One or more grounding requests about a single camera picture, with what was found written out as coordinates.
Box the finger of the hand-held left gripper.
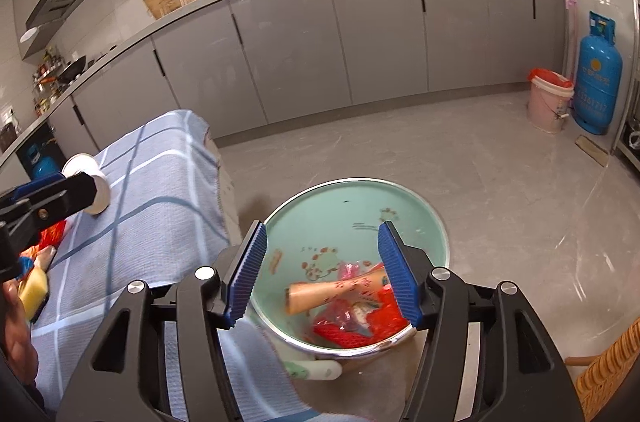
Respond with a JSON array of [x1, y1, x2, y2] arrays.
[[0, 173, 98, 248], [0, 173, 67, 210]]

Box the yellow sponge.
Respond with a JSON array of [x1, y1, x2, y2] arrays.
[[17, 269, 50, 323]]

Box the metal storage shelf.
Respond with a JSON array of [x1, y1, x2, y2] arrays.
[[612, 0, 640, 173]]

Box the gas stove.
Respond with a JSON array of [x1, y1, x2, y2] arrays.
[[82, 44, 123, 68]]

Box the white striped paper cup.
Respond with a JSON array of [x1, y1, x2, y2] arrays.
[[62, 155, 111, 215]]

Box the pink bucket with red bag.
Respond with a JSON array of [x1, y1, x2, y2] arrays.
[[527, 68, 576, 134]]

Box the white green plastic handle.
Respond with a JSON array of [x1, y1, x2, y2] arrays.
[[285, 359, 343, 380]]

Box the red plastic bag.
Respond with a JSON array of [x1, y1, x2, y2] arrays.
[[312, 287, 416, 348]]

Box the large blue gas cylinder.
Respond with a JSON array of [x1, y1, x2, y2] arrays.
[[572, 11, 623, 135]]

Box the black wok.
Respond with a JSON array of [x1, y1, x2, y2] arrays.
[[50, 56, 87, 84]]

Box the pink plastic wrapper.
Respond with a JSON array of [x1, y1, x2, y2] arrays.
[[337, 259, 373, 283]]

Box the blue plaid tablecloth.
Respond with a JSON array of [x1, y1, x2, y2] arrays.
[[10, 109, 381, 422]]

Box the orange paper packet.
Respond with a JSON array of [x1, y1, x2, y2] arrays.
[[285, 267, 393, 315]]

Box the metal spice rack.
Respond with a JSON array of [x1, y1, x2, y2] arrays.
[[32, 47, 63, 93]]

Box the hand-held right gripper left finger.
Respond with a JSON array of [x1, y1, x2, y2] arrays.
[[55, 219, 268, 422]]

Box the pink mop handle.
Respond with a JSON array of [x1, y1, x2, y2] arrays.
[[562, 0, 581, 78]]

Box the mint green waste bin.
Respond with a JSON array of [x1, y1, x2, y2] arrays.
[[248, 177, 449, 360]]

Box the grey base cabinets with counter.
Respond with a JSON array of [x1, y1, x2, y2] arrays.
[[0, 0, 568, 183]]

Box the orange wicker chair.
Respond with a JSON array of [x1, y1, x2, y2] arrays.
[[565, 317, 640, 422]]

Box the person's left hand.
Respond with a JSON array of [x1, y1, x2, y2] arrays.
[[0, 279, 41, 385]]

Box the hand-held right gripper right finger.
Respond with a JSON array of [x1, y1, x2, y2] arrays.
[[377, 221, 586, 422]]

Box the flat brown floor board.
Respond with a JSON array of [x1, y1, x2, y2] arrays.
[[576, 135, 608, 165]]

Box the small blue gas cylinder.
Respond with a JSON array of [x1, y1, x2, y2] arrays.
[[31, 145, 63, 180]]

